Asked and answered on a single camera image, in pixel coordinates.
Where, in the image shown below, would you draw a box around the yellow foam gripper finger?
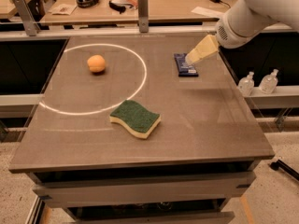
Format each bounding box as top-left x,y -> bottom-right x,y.
185,35 -> 219,65

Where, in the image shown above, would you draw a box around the blue rxbar blueberry bar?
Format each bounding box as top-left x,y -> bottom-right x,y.
174,53 -> 199,77

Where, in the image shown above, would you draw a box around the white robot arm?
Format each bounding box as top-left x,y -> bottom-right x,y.
186,0 -> 299,64

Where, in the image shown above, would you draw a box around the green and yellow sponge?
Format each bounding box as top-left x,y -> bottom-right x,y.
109,100 -> 161,139

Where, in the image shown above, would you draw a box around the white paper sheet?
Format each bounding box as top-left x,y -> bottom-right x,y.
192,7 -> 223,19

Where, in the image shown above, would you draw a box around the clear plastic bottle left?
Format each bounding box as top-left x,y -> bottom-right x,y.
237,72 -> 254,96

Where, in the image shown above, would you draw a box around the clear plastic bottle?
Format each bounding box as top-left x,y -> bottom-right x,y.
237,72 -> 254,96
259,69 -> 278,94

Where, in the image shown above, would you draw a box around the clear plastic bottle right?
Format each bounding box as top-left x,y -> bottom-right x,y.
259,69 -> 278,94

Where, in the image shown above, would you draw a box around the black sunglasses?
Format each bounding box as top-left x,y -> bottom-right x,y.
108,1 -> 134,14

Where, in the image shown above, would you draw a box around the orange round fruit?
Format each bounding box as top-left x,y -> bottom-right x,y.
87,55 -> 106,73

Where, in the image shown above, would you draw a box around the black chair leg base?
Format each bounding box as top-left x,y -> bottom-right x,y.
270,160 -> 299,181

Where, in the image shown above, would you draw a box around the grey cabinet drawer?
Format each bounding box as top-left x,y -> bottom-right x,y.
34,172 -> 256,208

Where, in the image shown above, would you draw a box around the small paper booklet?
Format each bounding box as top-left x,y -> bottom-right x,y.
50,4 -> 77,15

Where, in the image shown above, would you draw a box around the grey metal bracket middle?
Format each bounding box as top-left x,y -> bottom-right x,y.
137,0 -> 149,33

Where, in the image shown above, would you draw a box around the grey metal bracket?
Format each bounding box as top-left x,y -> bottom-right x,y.
137,0 -> 149,33
12,0 -> 40,36

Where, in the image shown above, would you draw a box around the grey metal bracket left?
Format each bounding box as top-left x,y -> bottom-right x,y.
12,0 -> 40,36

